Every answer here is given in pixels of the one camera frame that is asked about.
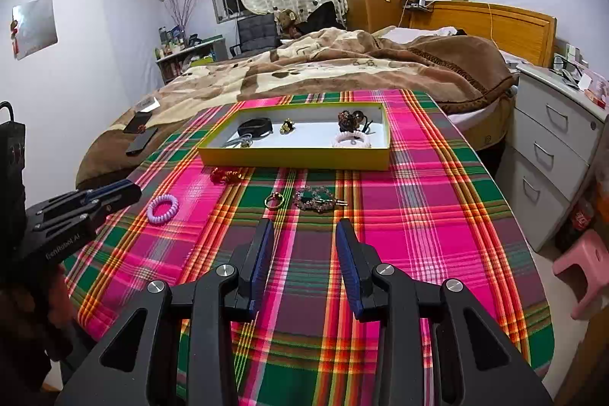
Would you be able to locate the white drawer nightstand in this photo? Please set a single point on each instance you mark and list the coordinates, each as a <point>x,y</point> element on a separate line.
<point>547,139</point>

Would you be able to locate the black phone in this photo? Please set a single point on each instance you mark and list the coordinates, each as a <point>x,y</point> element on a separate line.
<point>142,142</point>

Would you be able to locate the brown patterned blanket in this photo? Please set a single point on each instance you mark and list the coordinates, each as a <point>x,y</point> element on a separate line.
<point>309,63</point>

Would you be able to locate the white mattress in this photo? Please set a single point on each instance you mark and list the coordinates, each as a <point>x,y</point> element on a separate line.
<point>480,120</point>

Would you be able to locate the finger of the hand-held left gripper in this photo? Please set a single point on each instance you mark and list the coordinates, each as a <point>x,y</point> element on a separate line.
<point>119,199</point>
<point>102,192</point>

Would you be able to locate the white desk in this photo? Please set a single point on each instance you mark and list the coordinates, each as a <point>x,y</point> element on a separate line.
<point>200,49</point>

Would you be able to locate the dried branches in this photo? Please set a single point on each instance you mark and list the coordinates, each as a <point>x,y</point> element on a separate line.
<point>183,9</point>

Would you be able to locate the brown teddy bear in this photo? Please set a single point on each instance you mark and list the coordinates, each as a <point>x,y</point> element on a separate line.
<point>288,23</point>

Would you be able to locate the wooden headboard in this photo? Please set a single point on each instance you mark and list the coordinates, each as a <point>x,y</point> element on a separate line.
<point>518,30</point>

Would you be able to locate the pink plastic stool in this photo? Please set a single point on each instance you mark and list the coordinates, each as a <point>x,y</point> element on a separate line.
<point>587,263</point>

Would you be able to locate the gold hair clip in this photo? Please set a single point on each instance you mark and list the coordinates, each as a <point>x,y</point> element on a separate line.
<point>333,201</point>

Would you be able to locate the black office chair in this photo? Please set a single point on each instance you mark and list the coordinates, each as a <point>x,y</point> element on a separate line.
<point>257,32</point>

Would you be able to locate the black bag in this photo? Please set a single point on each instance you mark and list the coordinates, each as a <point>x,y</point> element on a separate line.
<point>326,16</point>

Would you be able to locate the plaid tablecloth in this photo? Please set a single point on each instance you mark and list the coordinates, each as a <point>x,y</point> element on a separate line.
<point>428,244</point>

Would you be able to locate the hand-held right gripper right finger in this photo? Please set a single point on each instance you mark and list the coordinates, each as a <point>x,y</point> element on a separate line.
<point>347,263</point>

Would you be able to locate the gold charm pendant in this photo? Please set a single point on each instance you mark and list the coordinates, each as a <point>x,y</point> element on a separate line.
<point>287,126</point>

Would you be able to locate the black wristband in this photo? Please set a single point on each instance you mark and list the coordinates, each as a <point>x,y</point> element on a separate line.
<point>247,128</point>

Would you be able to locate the silver wall poster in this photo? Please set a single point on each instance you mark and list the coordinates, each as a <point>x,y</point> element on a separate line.
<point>35,28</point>

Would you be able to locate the power strip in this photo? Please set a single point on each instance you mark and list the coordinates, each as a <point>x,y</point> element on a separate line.
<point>418,3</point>

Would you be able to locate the wooden panel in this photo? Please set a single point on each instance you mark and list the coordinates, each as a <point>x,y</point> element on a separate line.
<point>590,363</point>

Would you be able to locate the yellow cardboard box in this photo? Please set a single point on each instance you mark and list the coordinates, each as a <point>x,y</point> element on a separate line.
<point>295,156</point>

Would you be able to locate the cola bottle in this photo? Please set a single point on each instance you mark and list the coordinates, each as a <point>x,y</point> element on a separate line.
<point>578,220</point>

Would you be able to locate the group of desk bottles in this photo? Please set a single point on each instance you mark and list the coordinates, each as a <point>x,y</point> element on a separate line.
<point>172,40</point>

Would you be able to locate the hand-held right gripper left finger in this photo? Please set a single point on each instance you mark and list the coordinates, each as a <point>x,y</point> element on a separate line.
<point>264,263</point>

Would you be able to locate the dark wallet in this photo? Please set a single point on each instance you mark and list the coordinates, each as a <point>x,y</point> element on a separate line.
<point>138,122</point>

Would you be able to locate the clutter on nightstand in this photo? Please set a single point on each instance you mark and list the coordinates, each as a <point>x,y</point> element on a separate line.
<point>580,75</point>

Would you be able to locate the white card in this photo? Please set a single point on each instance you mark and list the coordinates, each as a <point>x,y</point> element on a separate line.
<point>148,103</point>

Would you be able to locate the window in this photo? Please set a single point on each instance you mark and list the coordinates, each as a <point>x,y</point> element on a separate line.
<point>223,1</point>

